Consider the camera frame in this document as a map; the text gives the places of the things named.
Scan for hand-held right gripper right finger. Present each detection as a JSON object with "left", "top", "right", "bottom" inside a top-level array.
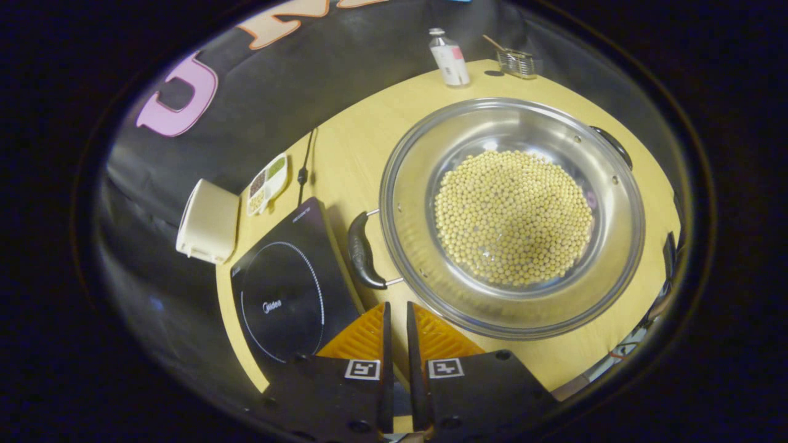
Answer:
[{"left": 406, "top": 301, "right": 561, "bottom": 441}]

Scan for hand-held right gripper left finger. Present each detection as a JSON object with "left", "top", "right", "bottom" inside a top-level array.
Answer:
[{"left": 262, "top": 301, "right": 395, "bottom": 441}]

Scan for black induction cooktop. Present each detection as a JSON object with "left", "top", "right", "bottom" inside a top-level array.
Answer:
[{"left": 230, "top": 197, "right": 364, "bottom": 370}]

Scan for steel pot with soybeans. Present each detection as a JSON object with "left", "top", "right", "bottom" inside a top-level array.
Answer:
[{"left": 347, "top": 97, "right": 646, "bottom": 341}]

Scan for white divided dish of beans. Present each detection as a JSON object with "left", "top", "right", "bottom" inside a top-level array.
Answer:
[{"left": 246, "top": 153, "right": 289, "bottom": 217}]

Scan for white toaster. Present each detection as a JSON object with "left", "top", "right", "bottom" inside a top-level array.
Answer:
[{"left": 175, "top": 178, "right": 241, "bottom": 265}]

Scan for small clear plastic bottle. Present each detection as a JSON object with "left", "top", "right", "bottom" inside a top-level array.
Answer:
[{"left": 428, "top": 28, "right": 471, "bottom": 88}]

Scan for red and white cables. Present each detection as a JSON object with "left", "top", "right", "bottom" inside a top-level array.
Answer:
[{"left": 606, "top": 326, "right": 653, "bottom": 370}]

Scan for black power cable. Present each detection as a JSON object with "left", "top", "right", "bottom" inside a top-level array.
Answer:
[{"left": 297, "top": 127, "right": 318, "bottom": 207}]

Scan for wire mesh holder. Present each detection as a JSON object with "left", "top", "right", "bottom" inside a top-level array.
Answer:
[{"left": 496, "top": 48, "right": 537, "bottom": 79}]

